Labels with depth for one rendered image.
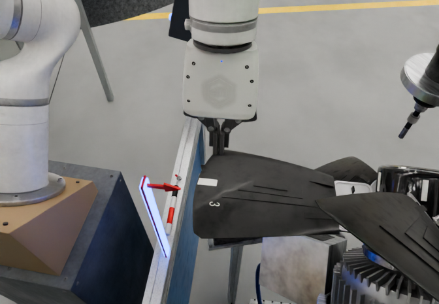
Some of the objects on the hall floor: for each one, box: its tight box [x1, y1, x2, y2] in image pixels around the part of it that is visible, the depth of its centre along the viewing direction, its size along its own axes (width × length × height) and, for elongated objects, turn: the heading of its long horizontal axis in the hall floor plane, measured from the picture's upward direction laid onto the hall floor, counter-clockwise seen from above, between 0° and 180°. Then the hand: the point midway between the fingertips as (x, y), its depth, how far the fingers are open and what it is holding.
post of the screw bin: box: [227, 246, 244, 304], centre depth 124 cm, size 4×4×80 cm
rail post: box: [199, 124, 206, 171], centre depth 152 cm, size 4×4×78 cm
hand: (219, 139), depth 52 cm, fingers closed
